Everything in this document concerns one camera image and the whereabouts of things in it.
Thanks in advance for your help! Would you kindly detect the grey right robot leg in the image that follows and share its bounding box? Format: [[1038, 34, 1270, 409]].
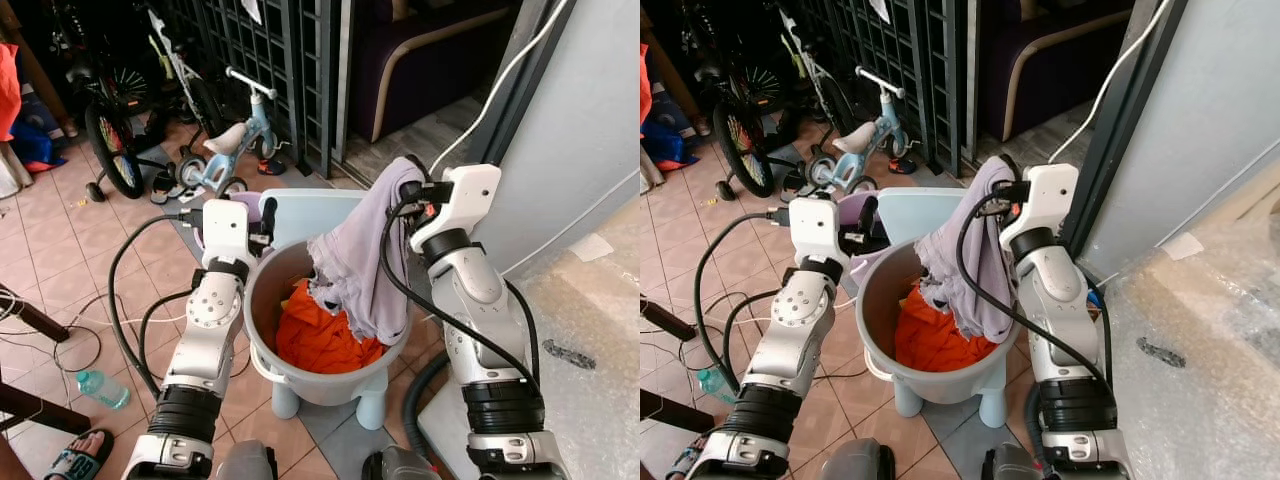
[[979, 445, 1053, 480], [360, 445, 442, 480]]

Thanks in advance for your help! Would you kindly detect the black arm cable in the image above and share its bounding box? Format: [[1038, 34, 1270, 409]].
[[377, 192, 544, 389], [107, 211, 209, 397], [694, 209, 793, 397], [956, 188, 1114, 386]]

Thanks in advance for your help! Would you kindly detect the grey corrugated hose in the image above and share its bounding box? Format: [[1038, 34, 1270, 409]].
[[1020, 385, 1048, 473], [400, 350, 453, 463]]

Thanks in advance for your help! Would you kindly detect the white cable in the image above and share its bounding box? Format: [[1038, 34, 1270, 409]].
[[1048, 0, 1173, 164], [430, 0, 573, 177]]

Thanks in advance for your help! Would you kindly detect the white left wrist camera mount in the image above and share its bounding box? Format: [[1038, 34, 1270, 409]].
[[199, 198, 263, 267], [789, 197, 851, 264]]

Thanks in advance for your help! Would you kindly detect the light blue kids bike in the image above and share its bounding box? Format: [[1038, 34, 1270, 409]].
[[804, 66, 913, 195], [177, 67, 288, 197]]

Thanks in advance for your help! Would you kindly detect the lavender garment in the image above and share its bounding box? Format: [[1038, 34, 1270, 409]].
[[914, 155, 1021, 345], [307, 157, 427, 347]]

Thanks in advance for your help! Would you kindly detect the white paper label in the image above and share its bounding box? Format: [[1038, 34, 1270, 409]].
[[1159, 231, 1208, 262], [569, 231, 617, 264]]

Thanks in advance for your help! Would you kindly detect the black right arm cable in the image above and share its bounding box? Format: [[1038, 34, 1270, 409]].
[[956, 188, 1114, 386], [377, 192, 544, 389]]

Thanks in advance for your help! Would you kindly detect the bubble-wrapped washing machine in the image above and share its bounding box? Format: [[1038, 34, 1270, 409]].
[[1098, 185, 1280, 480], [516, 198, 641, 480]]

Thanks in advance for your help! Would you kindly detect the orange garment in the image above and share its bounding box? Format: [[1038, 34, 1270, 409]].
[[893, 283, 1002, 374], [274, 280, 388, 375]]

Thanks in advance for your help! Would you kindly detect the dark door frame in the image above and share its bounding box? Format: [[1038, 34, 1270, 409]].
[[1060, 0, 1193, 259], [468, 0, 579, 169]]

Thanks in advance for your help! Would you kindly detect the white bicycle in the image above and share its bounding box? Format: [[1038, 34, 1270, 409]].
[[144, 4, 233, 141], [775, 4, 857, 139]]

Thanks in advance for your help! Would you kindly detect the grey plastic bucket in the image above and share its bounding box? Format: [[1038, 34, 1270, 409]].
[[243, 238, 414, 407], [857, 240, 1022, 405]]

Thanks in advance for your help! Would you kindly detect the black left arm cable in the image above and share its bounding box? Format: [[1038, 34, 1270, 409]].
[[694, 209, 793, 397], [107, 211, 209, 397]]

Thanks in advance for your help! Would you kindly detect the clear green water bottle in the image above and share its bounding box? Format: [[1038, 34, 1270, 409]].
[[76, 369, 132, 411], [696, 367, 738, 406]]

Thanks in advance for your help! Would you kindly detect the dark wooden furniture leg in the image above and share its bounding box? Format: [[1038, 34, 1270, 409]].
[[0, 285, 72, 343], [0, 380, 89, 438], [640, 388, 704, 433], [640, 300, 698, 343]]

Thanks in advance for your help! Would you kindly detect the black metal grille gate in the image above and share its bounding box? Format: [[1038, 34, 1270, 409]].
[[165, 0, 348, 179], [800, 0, 979, 177]]

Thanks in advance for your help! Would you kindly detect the black bicycle with colourful spokes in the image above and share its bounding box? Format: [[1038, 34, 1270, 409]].
[[48, 0, 169, 202], [683, 0, 793, 200]]

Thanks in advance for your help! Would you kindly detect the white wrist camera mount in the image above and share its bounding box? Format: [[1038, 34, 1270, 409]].
[[199, 198, 263, 267], [1000, 163, 1082, 247], [410, 163, 503, 252], [789, 197, 851, 264]]

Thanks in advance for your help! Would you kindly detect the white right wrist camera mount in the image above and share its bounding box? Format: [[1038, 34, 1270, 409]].
[[1000, 163, 1082, 247], [410, 163, 503, 252]]

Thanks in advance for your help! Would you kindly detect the blue bag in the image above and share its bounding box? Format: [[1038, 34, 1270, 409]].
[[10, 95, 69, 173], [643, 108, 703, 169]]

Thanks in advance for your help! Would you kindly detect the dark purple sofa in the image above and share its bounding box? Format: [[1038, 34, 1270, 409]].
[[976, 0, 1138, 143], [349, 0, 523, 144]]

